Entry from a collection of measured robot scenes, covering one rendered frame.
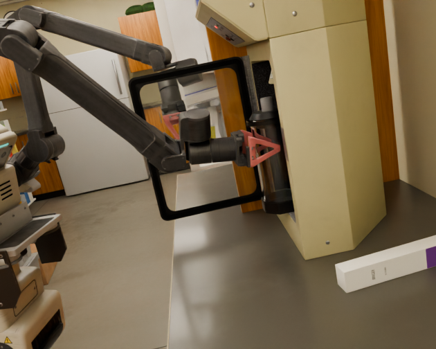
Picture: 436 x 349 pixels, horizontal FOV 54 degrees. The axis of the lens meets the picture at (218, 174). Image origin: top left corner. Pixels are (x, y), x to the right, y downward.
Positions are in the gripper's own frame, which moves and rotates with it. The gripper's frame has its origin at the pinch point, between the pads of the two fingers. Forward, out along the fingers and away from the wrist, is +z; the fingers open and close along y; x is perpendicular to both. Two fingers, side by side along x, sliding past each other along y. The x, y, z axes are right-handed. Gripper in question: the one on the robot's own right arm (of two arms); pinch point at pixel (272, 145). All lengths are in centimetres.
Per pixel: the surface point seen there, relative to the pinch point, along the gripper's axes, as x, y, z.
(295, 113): -8.5, -14.8, 1.9
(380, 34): -24.4, 21.2, 36.5
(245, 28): -25.4, -14.9, -7.3
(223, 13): -28.3, -14.9, -11.2
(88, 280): 128, 206, -100
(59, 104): 9, 478, -172
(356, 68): -16.3, -7.0, 17.8
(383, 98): -6.5, 21.4, 37.9
